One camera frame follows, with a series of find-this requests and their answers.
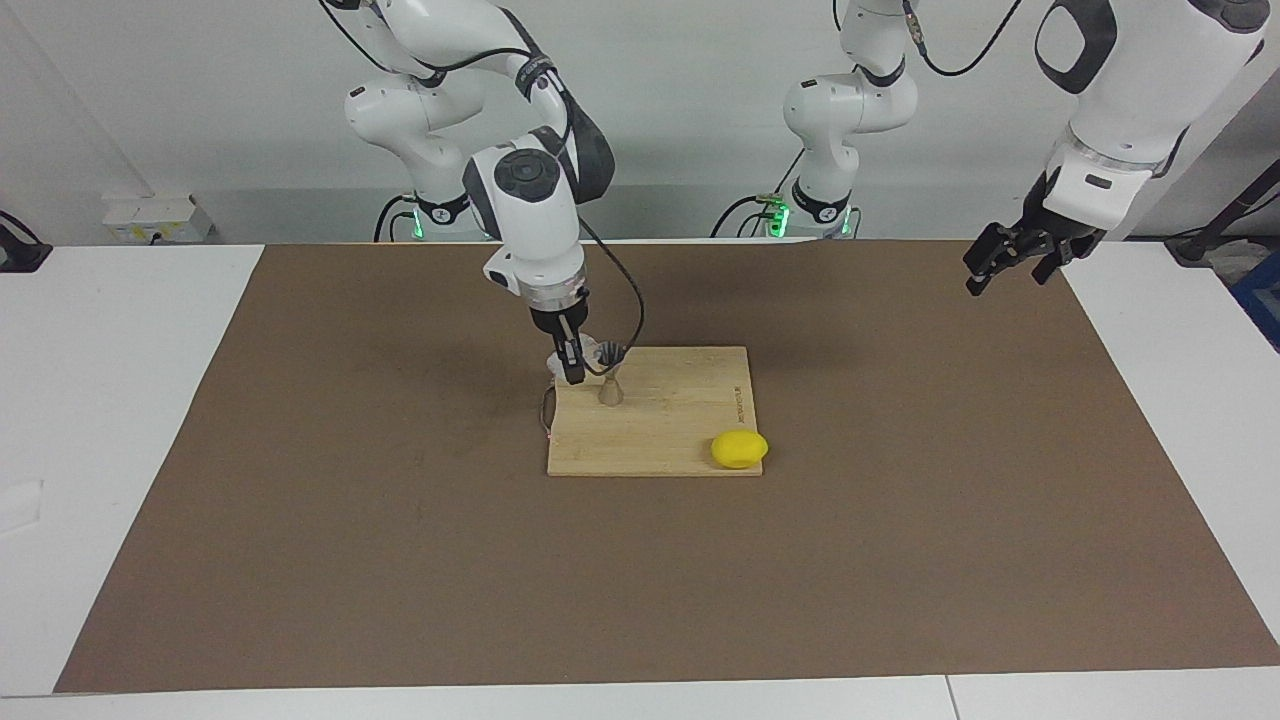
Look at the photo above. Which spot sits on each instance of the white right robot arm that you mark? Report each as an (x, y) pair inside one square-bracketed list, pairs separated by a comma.
[(525, 200)]

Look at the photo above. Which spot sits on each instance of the yellow lemon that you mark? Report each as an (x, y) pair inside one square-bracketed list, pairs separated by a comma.
[(739, 449)]

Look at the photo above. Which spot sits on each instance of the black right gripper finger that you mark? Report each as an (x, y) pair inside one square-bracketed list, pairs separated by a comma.
[(573, 355)]

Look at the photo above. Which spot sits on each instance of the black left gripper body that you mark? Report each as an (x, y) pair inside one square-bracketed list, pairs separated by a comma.
[(1060, 222)]

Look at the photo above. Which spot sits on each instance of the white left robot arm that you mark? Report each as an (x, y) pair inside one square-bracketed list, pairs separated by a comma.
[(1130, 80)]

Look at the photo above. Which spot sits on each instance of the brown table mat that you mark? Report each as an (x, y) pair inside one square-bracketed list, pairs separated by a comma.
[(640, 580)]

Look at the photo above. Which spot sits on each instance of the bamboo cutting board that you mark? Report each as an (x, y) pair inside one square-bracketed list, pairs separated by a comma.
[(670, 425)]

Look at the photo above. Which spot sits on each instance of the blue crate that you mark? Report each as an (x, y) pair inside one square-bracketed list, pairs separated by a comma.
[(1262, 300)]

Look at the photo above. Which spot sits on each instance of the black clamp mount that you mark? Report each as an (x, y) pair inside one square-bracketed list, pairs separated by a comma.
[(20, 255)]

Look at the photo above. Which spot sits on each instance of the steel double jigger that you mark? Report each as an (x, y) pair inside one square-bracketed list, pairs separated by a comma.
[(610, 392)]

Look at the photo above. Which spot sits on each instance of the small clear glass cup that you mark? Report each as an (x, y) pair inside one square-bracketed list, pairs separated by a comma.
[(592, 352)]

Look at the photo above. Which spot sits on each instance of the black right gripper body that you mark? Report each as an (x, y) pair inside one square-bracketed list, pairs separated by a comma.
[(558, 318)]

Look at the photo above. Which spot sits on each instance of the white paper label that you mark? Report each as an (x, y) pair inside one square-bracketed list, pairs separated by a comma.
[(20, 505)]

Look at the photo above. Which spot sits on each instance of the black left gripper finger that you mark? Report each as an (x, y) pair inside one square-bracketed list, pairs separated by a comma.
[(1052, 260), (990, 252)]

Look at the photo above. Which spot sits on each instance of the black tripod stand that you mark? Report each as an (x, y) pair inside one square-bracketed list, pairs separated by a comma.
[(1225, 215)]

